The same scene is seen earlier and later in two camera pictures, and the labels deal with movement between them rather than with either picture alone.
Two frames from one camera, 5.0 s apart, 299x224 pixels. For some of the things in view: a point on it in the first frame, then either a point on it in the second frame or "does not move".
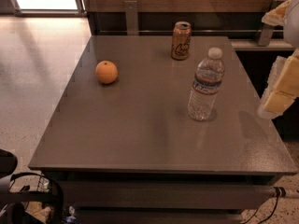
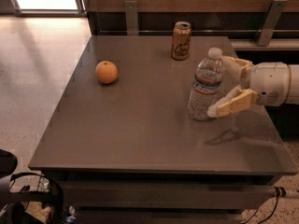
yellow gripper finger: x=282 y=86 → x=236 y=99
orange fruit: x=106 y=72 does not move
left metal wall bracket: x=132 y=17 does not move
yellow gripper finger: x=277 y=16 → x=239 y=69
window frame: x=79 y=11 does not move
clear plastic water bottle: x=207 y=79 does not move
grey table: x=128 y=152 does not move
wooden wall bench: x=212 y=10 does not move
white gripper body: x=292 y=23 → x=269 y=82
